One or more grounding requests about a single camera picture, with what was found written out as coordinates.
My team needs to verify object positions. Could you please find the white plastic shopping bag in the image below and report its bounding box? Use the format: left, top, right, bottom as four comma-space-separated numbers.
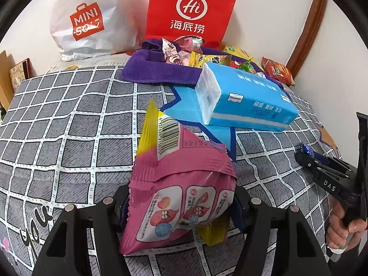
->
50, 0, 145, 61

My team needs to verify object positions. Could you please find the red paper bag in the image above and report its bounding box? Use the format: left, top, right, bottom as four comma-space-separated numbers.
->
144, 0, 241, 48

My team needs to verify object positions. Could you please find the pink and yellow snack packet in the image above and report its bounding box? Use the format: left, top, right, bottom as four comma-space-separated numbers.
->
119, 98, 238, 257

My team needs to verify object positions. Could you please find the grey checked blanket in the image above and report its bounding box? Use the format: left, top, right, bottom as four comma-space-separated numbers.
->
0, 63, 340, 276

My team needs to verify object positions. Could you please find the green snack packet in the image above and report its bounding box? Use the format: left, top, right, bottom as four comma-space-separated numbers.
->
237, 59, 255, 73

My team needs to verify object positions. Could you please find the purple towel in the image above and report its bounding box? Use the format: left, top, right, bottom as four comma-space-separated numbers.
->
121, 39, 291, 93

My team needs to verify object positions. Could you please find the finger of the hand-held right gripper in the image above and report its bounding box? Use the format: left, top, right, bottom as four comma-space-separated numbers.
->
295, 152, 345, 179
300, 143, 350, 171

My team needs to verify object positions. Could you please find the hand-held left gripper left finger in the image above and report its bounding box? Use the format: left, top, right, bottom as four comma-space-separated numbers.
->
37, 184, 130, 276

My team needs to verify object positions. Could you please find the orange chips bag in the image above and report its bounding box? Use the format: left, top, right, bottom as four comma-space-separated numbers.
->
261, 57, 296, 87

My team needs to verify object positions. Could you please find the blue tissue box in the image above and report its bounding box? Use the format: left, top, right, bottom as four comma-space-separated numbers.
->
195, 62, 299, 133

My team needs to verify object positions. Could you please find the yellow chips bag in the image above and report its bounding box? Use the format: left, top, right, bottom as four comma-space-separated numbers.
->
220, 44, 265, 73

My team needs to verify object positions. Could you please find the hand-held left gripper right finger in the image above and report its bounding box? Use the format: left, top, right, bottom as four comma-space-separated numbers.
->
229, 187, 331, 276

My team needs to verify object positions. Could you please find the patterned cardboard box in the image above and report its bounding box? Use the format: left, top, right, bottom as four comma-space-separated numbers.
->
9, 58, 33, 92

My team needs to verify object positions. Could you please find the pale pink snack packet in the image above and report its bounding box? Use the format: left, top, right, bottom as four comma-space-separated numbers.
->
162, 37, 185, 64

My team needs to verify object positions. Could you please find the brown wooden door frame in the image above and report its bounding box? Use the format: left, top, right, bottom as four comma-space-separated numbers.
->
284, 0, 329, 70

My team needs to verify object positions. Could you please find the person's right hand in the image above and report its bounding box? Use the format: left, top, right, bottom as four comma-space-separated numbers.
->
326, 199, 368, 250

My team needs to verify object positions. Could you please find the white pink snack packet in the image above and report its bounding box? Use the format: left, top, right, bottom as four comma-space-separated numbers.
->
175, 35, 205, 51

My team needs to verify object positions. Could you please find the yellow triangular snack packet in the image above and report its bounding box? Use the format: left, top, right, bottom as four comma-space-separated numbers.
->
188, 51, 232, 70

